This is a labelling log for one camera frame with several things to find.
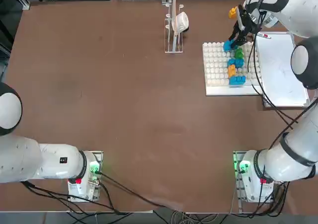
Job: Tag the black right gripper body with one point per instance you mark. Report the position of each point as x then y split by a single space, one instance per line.
244 21

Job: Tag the blue three-stud toy block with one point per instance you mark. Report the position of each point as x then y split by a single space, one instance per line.
227 45
236 62
237 81

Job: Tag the green two-stud toy block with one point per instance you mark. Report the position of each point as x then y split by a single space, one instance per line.
239 53

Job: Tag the red and white marker pen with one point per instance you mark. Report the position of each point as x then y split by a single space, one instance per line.
264 36

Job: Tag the yellow two-stud toy block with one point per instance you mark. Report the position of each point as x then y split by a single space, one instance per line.
233 12
231 71

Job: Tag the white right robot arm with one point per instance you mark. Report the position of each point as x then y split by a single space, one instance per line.
298 8

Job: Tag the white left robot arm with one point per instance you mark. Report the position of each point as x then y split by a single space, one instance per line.
49 162

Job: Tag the white studded baseplate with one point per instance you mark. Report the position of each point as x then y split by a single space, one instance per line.
216 65

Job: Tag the metal-framed whiteboard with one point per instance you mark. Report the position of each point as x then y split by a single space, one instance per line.
275 67

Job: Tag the wooden rack rod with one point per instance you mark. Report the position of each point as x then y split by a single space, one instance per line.
174 10

